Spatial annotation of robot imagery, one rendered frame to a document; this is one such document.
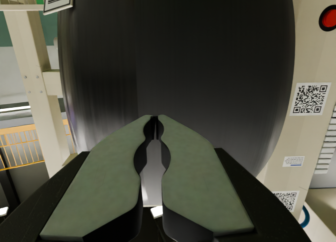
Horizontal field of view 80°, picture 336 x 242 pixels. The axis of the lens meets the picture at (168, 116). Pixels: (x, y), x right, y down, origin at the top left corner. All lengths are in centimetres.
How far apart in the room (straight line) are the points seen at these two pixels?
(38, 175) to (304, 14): 1113
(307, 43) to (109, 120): 41
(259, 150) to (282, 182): 35
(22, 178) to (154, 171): 1116
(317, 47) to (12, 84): 959
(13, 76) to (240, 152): 954
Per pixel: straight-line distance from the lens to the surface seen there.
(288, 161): 59
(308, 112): 55
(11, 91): 981
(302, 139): 58
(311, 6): 50
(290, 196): 67
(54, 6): 28
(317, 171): 67
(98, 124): 24
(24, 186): 1161
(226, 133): 24
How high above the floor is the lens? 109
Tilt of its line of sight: 22 degrees up
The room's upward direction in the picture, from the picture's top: 179 degrees clockwise
